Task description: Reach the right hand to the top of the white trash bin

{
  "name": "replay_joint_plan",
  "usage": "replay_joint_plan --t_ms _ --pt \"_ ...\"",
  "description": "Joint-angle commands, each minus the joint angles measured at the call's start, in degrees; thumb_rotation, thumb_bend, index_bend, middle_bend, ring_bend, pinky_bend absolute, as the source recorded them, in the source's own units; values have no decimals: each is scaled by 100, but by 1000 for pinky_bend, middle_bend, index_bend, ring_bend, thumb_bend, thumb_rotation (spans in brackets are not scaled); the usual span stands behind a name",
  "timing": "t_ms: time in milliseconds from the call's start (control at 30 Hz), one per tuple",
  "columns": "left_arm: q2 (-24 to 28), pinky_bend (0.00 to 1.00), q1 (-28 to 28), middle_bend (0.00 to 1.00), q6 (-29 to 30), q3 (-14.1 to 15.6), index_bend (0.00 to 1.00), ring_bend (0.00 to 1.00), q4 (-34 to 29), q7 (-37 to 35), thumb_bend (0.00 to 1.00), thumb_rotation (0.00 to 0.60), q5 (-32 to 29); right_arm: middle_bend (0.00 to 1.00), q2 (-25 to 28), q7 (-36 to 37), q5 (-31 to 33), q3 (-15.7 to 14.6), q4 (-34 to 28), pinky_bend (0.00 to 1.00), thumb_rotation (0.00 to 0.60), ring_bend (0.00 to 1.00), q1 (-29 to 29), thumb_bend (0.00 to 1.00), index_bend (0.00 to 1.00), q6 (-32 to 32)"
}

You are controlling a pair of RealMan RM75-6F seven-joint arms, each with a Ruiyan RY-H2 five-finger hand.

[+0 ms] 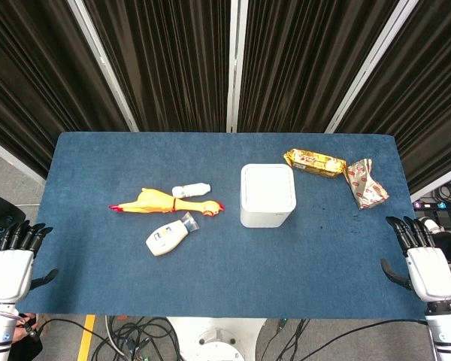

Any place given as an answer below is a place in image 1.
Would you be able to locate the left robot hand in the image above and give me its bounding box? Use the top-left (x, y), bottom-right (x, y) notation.
top-left (0, 221), bottom-right (59, 305)

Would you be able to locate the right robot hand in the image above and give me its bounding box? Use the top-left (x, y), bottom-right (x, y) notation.
top-left (380, 215), bottom-right (451, 304)

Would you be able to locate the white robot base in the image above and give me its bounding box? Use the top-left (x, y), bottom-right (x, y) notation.
top-left (166, 317), bottom-right (267, 361)

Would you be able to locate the white square container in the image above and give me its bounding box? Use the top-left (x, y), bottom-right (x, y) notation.
top-left (240, 162), bottom-right (298, 229)

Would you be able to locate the black bag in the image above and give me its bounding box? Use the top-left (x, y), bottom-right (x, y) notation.
top-left (0, 190), bottom-right (27, 256)

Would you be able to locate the power strip with plugs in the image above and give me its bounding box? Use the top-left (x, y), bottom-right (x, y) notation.
top-left (412, 200), bottom-right (451, 211)

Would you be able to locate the crumpled silver red snack wrapper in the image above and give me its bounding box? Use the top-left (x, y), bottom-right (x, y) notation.
top-left (344, 158), bottom-right (390, 211)

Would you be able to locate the golden biscuit packet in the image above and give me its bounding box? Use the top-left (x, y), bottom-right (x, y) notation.
top-left (283, 148), bottom-right (347, 179)

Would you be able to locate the cream lotion bottle clear cap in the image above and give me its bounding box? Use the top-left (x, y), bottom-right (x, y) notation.
top-left (145, 211), bottom-right (200, 257)

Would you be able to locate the yellow rubber chicken toy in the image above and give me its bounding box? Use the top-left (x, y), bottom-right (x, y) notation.
top-left (108, 187), bottom-right (226, 217)

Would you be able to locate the small white bottle green label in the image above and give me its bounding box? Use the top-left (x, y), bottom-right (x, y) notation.
top-left (171, 182), bottom-right (212, 199)

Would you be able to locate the blue table cloth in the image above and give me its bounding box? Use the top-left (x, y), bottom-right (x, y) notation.
top-left (17, 131), bottom-right (428, 320)

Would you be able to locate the black pleated curtain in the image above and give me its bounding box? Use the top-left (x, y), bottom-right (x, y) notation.
top-left (0, 0), bottom-right (451, 196)

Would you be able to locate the black floor cable bundle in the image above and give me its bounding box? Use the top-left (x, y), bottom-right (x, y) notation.
top-left (92, 315), bottom-right (183, 361)

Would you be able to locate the white curtain frame post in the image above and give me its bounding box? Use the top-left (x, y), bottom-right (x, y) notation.
top-left (324, 0), bottom-right (416, 134)
top-left (225, 0), bottom-right (244, 133)
top-left (65, 0), bottom-right (140, 132)

